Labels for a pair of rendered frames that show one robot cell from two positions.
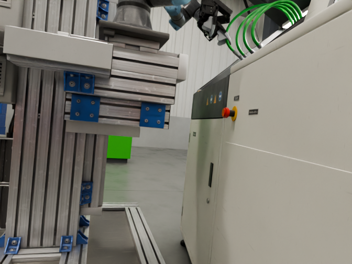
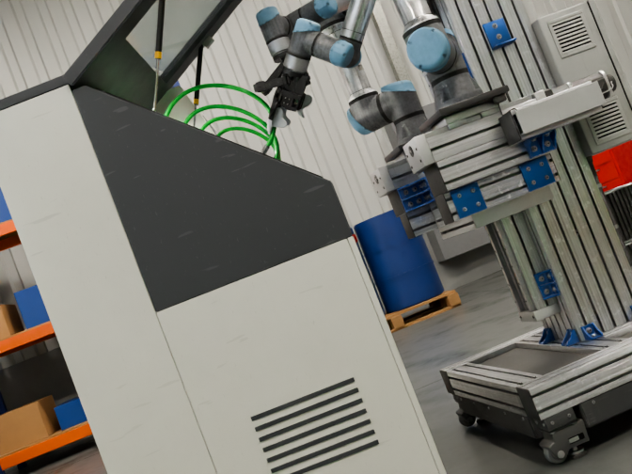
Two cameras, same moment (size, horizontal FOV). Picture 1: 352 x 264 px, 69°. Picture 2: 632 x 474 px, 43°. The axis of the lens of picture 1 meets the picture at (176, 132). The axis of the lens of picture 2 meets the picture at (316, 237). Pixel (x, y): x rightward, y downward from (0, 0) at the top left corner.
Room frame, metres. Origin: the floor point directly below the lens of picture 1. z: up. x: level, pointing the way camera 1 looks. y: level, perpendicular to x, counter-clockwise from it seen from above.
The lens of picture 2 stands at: (3.88, 0.12, 0.73)
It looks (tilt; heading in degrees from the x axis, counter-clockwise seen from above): 2 degrees up; 188
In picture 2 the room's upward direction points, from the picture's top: 21 degrees counter-clockwise
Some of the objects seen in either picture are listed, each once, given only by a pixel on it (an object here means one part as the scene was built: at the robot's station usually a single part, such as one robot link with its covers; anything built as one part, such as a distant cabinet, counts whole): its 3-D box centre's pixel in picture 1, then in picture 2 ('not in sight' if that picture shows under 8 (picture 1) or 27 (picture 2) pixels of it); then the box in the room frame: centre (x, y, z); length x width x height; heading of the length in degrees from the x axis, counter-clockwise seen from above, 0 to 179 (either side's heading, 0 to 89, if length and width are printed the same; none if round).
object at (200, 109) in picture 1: (209, 102); not in sight; (1.32, -0.15, 0.87); 0.62 x 0.04 x 0.16; 7
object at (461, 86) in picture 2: not in sight; (454, 91); (1.40, 0.33, 1.09); 0.15 x 0.15 x 0.10
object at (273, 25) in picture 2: not in sight; (272, 25); (1.32, -0.11, 1.52); 0.09 x 0.08 x 0.11; 158
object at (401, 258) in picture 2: not in sight; (371, 276); (-3.73, -0.57, 0.51); 1.20 x 0.85 x 1.02; 105
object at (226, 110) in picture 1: (228, 112); not in sight; (0.87, -0.17, 0.80); 0.05 x 0.04 x 0.05; 7
